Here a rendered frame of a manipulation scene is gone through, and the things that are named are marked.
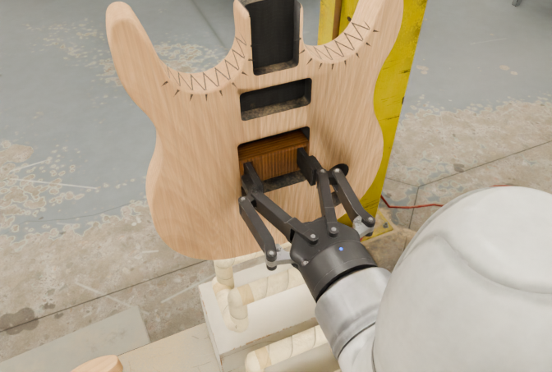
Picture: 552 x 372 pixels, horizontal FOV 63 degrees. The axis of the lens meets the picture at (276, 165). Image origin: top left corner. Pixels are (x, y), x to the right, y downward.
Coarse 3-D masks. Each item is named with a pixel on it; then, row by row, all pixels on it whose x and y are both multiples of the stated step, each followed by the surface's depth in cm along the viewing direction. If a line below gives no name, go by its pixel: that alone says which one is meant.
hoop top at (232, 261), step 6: (282, 246) 82; (258, 252) 81; (234, 258) 79; (240, 258) 80; (246, 258) 80; (252, 258) 81; (216, 264) 79; (222, 264) 79; (228, 264) 80; (234, 264) 81
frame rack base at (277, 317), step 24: (264, 264) 91; (288, 264) 91; (216, 312) 83; (264, 312) 83; (288, 312) 83; (312, 312) 83; (216, 336) 80; (240, 336) 80; (264, 336) 80; (288, 336) 83; (240, 360) 82
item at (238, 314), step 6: (228, 306) 76; (234, 306) 74; (240, 306) 74; (246, 306) 77; (234, 312) 75; (240, 312) 75; (246, 312) 77; (234, 318) 77; (240, 318) 77; (246, 318) 79; (240, 324) 78; (246, 324) 80; (240, 330) 80
